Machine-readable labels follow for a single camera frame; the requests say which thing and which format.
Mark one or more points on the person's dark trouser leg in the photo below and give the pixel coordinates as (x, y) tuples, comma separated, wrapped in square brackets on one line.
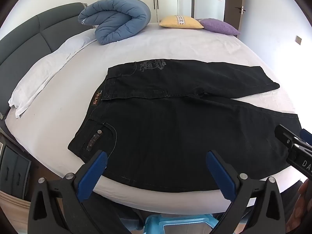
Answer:
[(288, 207)]

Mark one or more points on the dark bedside cabinet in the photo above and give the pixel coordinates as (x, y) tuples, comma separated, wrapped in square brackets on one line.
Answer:
[(14, 165)]

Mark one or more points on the beige wall socket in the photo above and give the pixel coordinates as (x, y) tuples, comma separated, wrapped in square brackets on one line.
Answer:
[(298, 40)]

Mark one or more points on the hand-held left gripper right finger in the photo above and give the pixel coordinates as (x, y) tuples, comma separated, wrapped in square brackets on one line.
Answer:
[(219, 173)]

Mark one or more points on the yellow pillow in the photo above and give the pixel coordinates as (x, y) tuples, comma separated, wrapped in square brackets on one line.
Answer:
[(180, 23)]

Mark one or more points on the light blue plastic stool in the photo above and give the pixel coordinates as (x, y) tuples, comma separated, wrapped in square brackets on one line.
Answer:
[(156, 220)]

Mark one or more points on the grey padded headboard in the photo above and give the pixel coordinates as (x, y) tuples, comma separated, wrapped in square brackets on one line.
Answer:
[(24, 36)]

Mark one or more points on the bed with white sheet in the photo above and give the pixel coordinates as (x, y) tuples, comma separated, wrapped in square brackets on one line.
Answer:
[(170, 43)]

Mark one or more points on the blue rolled quilt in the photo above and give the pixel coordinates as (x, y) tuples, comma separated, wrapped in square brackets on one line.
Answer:
[(117, 17)]

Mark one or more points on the black denim pants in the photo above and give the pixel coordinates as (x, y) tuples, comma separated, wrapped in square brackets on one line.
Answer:
[(158, 126)]

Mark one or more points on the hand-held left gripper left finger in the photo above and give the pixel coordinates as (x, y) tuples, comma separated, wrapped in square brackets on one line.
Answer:
[(91, 175)]

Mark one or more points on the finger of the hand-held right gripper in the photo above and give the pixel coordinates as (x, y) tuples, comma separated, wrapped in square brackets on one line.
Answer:
[(306, 135), (284, 136)]

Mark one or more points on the purple pillow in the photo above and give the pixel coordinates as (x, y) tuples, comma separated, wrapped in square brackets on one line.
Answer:
[(219, 26)]

